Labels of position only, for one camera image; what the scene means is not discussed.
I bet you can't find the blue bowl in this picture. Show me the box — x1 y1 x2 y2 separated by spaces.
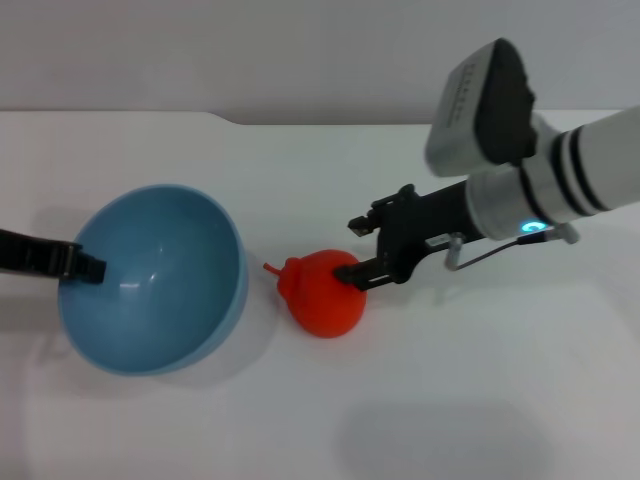
57 183 250 377

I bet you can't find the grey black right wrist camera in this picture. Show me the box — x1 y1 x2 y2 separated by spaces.
423 38 539 177

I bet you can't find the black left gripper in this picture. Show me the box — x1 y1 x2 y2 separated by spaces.
0 228 107 285

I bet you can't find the thin right arm cable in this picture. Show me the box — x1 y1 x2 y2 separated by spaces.
457 238 524 269

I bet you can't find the silver cylinder plug on gripper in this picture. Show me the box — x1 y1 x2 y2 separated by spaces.
446 232 464 272

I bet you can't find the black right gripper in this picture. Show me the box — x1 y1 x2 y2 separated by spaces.
333 180 481 293

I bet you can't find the orange toy fruit with stem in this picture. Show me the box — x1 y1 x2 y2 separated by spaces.
263 249 369 339

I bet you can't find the right arm cable connector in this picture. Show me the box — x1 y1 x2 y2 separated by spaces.
517 222 581 246

